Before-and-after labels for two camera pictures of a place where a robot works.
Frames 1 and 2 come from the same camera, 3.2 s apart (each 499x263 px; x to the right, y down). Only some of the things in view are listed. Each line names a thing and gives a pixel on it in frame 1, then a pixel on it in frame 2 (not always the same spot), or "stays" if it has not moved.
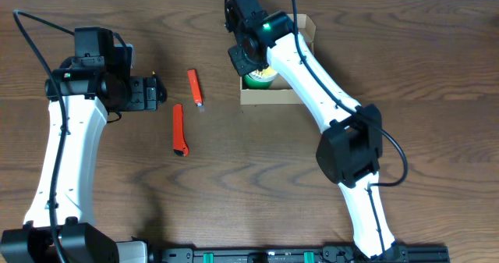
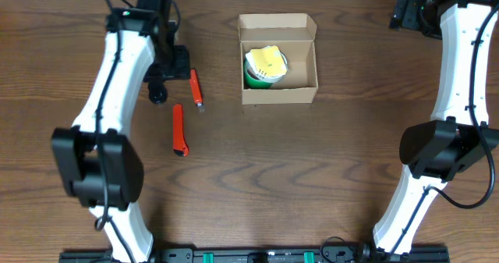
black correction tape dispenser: [161, 90] stays
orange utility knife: [180, 147] stays
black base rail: [332, 254] stays
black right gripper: [238, 60] to [402, 12]
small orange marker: [196, 87] stays
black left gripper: [150, 94] to [179, 64]
